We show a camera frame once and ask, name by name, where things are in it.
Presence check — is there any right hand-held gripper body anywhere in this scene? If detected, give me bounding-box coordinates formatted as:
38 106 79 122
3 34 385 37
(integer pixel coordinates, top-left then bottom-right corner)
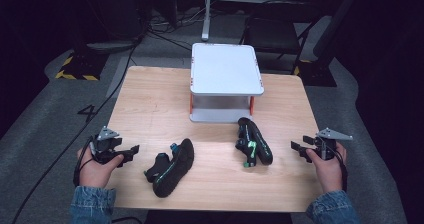
313 127 354 162

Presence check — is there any black slanted stand pole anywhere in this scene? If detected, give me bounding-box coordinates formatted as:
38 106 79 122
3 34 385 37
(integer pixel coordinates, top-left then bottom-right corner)
312 0 365 59

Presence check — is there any black stand base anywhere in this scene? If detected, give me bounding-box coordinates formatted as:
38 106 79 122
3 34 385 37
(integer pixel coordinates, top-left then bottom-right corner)
293 58 338 88

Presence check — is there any white metal stand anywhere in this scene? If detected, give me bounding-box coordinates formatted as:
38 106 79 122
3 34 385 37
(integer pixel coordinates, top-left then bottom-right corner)
201 0 290 42

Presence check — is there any yellow-black striped stand base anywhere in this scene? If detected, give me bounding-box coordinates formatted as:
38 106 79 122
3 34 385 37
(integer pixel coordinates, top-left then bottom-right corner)
54 51 109 82

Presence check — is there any black folding chair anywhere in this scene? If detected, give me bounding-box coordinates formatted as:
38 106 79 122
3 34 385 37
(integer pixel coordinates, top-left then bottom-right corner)
239 0 323 76

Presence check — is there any person's left hand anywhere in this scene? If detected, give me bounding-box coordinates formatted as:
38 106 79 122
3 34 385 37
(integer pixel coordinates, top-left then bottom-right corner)
76 146 125 189

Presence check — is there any person's right hand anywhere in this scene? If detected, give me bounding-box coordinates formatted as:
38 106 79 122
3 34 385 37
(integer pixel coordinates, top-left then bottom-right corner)
305 141 348 195

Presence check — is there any white two-tier shoe rack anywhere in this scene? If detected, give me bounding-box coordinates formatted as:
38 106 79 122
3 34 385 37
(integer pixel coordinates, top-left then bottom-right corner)
188 42 265 124

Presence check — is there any hand-held gripper cable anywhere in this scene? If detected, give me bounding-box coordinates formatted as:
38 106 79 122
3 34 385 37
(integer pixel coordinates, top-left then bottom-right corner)
72 136 98 187
332 146 350 194

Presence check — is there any grey flat stand base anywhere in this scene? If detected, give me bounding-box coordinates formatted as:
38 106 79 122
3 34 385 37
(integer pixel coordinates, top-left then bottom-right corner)
85 39 138 54

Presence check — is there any black sandal with green trim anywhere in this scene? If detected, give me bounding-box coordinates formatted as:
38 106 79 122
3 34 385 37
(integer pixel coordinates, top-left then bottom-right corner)
234 116 275 169
143 137 196 199

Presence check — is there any right hand-held gripper cable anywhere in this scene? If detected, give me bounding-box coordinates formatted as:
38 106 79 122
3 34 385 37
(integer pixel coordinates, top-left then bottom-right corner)
332 146 350 194

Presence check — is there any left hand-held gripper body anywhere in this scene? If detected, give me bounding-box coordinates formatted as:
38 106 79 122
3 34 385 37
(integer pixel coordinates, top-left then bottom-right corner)
88 126 123 165

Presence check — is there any left hand-held gripper cable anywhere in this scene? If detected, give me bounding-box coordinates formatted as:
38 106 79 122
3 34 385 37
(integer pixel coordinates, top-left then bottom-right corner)
72 136 98 187

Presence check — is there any bundle of floor cables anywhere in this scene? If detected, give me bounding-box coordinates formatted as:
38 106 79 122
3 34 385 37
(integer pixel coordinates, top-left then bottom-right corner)
145 5 209 52

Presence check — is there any long black floor cable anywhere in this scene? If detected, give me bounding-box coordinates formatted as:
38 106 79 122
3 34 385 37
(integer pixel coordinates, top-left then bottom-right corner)
11 33 148 224

